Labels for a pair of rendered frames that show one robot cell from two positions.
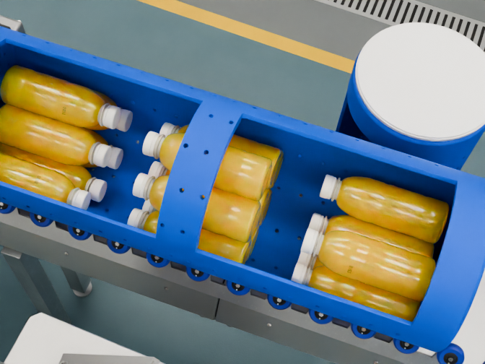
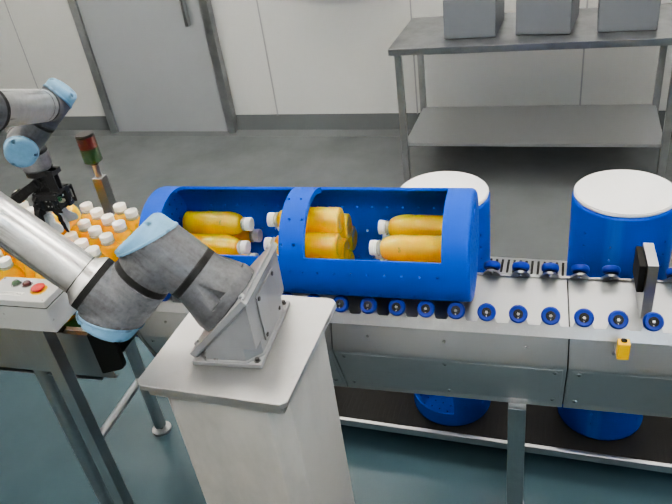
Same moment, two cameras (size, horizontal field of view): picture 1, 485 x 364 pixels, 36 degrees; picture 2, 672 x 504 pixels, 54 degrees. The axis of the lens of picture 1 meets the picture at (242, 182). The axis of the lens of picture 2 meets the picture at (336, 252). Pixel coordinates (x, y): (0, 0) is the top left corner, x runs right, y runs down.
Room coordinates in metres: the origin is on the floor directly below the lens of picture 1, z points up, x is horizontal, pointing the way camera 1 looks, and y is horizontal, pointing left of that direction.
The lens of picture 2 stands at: (-0.93, -0.14, 2.00)
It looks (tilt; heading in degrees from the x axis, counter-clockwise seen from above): 32 degrees down; 5
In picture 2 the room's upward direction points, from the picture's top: 9 degrees counter-clockwise
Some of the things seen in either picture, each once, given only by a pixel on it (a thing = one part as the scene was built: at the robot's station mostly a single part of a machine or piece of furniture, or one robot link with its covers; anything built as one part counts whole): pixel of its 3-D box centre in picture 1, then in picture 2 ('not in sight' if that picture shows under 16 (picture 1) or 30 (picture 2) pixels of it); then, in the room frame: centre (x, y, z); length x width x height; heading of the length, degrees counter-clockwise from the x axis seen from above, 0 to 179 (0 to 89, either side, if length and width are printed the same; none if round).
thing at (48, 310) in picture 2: not in sight; (30, 303); (0.48, 0.81, 1.05); 0.20 x 0.10 x 0.10; 75
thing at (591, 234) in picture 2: not in sight; (610, 314); (0.76, -0.84, 0.59); 0.28 x 0.28 x 0.88
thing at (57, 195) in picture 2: not in sight; (49, 188); (0.63, 0.72, 1.31); 0.09 x 0.08 x 0.12; 75
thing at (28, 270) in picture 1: (42, 294); not in sight; (0.62, 0.49, 0.31); 0.06 x 0.06 x 0.63; 75
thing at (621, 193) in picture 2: not in sight; (625, 192); (0.76, -0.84, 1.03); 0.28 x 0.28 x 0.01
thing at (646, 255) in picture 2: not in sight; (643, 280); (0.37, -0.75, 1.00); 0.10 x 0.04 x 0.15; 165
